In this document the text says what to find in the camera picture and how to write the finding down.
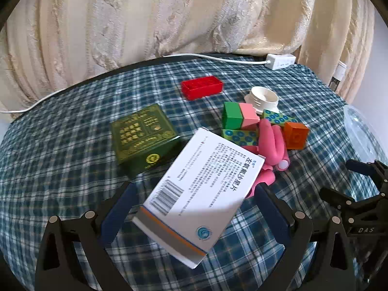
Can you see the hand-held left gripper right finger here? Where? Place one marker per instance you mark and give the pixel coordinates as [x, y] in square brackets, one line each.
[272, 218]

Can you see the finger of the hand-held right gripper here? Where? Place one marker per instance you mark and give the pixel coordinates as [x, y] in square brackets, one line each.
[336, 198]
[359, 165]

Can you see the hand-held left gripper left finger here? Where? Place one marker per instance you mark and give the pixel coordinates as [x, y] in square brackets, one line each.
[118, 215]

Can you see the clear plastic bowl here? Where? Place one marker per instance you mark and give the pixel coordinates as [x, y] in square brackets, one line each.
[360, 127]

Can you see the orange toy block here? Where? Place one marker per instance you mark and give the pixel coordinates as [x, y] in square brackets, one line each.
[295, 135]

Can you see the white medicine box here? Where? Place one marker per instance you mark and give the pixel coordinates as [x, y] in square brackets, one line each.
[197, 194]

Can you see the dark green box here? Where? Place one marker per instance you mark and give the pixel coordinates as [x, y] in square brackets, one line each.
[142, 136]

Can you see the green blue-dotted block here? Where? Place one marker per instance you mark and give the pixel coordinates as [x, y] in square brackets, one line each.
[239, 136]
[277, 117]

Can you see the green and pink block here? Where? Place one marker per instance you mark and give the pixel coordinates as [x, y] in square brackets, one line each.
[238, 115]

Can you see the white plastic cap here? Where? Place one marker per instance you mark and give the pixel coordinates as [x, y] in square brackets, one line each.
[260, 97]

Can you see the red toy block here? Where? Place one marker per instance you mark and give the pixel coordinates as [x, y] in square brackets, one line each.
[201, 86]

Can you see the blue plaid tablecloth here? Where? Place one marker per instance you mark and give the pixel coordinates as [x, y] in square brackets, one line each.
[75, 157]

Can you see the white power strip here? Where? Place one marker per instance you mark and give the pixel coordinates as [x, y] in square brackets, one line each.
[280, 61]

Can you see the cream patterned curtain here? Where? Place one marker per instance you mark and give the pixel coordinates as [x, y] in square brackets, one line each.
[151, 21]

